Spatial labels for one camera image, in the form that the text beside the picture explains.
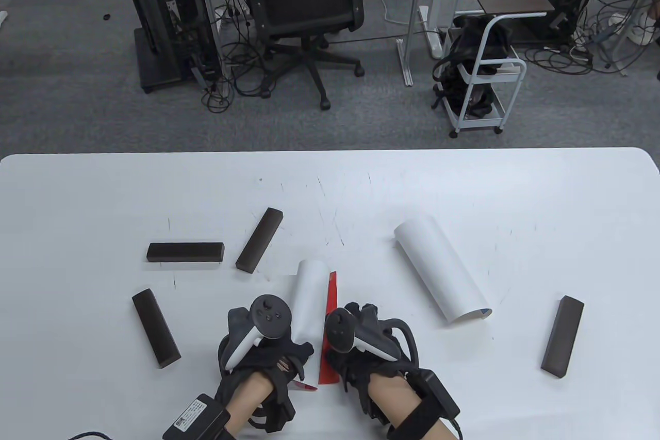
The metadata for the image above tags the black tracking controller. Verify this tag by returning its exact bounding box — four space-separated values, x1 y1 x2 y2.
324 307 400 362
225 295 293 371

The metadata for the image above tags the dark brown bar paperweight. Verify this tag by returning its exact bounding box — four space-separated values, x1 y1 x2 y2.
540 295 585 378
146 241 225 264
131 288 182 369
235 207 285 274

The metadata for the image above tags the black wrist camera band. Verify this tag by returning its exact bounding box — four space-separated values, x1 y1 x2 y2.
387 369 461 440

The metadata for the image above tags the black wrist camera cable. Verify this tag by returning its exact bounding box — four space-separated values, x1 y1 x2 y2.
67 430 171 440

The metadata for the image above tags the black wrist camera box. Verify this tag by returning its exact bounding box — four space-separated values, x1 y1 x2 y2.
162 394 231 440

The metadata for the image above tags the black bag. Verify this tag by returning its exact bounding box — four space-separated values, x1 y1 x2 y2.
432 16 516 118

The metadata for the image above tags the white rolling cart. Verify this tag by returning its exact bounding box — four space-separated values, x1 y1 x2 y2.
446 27 527 139

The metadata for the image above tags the black glove sensor block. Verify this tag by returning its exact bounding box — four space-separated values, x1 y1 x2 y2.
253 373 298 433

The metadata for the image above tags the black floor cable bundle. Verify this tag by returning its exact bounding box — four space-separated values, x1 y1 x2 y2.
199 12 269 113
523 0 660 77

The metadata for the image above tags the white desk leg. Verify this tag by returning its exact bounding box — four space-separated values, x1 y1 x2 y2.
396 0 431 87
418 0 465 60

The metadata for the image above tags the pink cartoon poster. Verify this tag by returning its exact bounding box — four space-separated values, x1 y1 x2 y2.
394 216 493 327

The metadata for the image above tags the person's right forearm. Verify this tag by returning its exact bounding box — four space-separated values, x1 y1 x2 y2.
369 373 444 440

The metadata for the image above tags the black computer tower stand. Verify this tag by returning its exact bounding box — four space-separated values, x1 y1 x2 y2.
67 0 220 95

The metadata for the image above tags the person's left hand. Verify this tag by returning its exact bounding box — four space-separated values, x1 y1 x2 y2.
217 308 315 392

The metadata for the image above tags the striped cartoon poster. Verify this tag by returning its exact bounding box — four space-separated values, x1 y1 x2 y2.
278 259 342 392

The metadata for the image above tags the person's right hand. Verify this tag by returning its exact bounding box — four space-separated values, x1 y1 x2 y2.
324 302 413 412

